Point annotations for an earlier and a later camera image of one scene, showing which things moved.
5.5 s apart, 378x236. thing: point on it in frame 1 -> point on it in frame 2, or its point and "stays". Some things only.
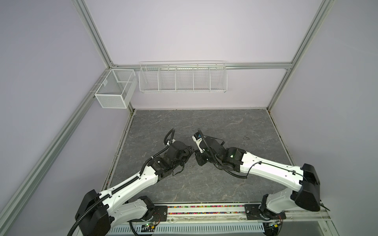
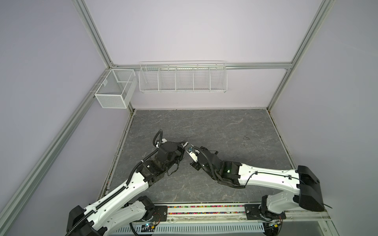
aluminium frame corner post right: (320, 15) stays
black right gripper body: (202, 159) -> (197, 166)
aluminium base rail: (211, 219) stays
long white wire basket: (183, 76) stays
